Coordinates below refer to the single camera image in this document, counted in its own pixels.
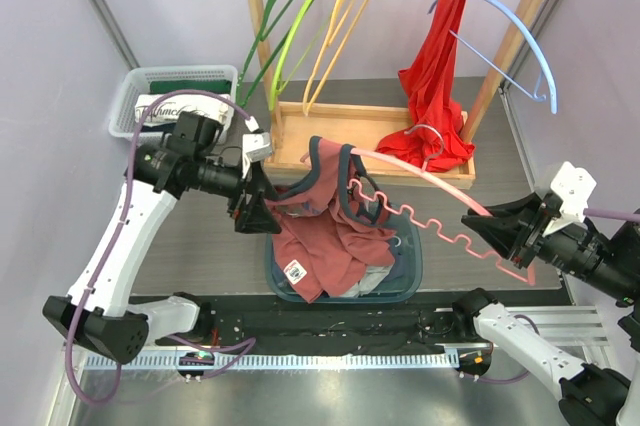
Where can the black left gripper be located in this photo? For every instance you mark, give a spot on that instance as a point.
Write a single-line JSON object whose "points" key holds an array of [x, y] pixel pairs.
{"points": [[254, 215]]}

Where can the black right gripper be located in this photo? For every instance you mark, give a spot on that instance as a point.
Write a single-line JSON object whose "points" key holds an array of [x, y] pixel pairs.
{"points": [[523, 233]]}

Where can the maroon tank top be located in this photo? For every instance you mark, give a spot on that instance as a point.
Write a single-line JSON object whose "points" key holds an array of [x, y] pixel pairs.
{"points": [[329, 234]]}

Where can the red tank top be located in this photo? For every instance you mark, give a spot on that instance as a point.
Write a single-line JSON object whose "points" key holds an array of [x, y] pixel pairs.
{"points": [[433, 140]]}

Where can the pink hanger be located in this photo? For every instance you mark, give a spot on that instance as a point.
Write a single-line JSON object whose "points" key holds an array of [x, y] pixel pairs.
{"points": [[494, 175]]}

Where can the grey tank top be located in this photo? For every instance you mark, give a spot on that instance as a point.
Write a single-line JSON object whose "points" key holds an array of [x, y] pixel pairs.
{"points": [[372, 277]]}

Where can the lime green hanger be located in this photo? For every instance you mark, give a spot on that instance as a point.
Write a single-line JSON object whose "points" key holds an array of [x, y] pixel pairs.
{"points": [[279, 84]]}

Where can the yellow hanger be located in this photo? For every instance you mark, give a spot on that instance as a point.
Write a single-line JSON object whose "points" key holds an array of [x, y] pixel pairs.
{"points": [[340, 31]]}

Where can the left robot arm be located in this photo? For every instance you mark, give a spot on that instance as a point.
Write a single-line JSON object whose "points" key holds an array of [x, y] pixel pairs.
{"points": [[96, 313]]}

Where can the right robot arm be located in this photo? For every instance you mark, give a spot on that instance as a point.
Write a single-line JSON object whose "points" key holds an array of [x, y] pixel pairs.
{"points": [[601, 251]]}

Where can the wooden clothes rack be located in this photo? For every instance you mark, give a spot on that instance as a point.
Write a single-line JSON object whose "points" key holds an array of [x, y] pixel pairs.
{"points": [[364, 125]]}

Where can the teal plastic bin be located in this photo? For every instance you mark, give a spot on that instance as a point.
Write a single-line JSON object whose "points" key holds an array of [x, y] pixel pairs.
{"points": [[401, 283]]}

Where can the folded white printed shirt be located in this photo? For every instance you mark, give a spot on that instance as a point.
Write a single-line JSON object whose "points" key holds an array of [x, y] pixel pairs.
{"points": [[168, 111]]}

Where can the white plastic basket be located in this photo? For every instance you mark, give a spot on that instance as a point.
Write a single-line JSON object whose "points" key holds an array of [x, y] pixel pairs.
{"points": [[153, 80]]}

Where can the white slotted cable duct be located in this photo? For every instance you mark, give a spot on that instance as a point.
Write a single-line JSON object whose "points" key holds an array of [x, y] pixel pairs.
{"points": [[185, 360]]}

